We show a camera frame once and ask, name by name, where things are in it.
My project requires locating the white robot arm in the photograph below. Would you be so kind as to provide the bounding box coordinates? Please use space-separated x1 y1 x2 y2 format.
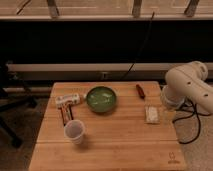
161 61 213 114

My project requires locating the white ceramic cup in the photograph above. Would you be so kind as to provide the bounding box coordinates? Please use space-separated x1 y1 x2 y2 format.
64 119 85 145

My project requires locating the green bowl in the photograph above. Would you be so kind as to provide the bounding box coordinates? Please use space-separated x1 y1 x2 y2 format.
86 86 117 113

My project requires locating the white baseboard heater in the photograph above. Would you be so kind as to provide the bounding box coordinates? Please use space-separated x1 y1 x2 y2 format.
6 62 213 82

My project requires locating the brown striped snack bar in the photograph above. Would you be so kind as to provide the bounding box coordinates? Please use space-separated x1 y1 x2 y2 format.
60 105 74 125

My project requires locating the black office chair base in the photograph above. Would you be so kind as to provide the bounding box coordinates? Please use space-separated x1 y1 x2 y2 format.
0 61 38 149

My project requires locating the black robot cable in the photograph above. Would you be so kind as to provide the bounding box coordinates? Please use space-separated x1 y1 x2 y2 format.
171 98 213 145

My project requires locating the thin black hanging cable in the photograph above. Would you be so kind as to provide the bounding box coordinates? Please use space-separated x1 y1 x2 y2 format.
120 11 156 81

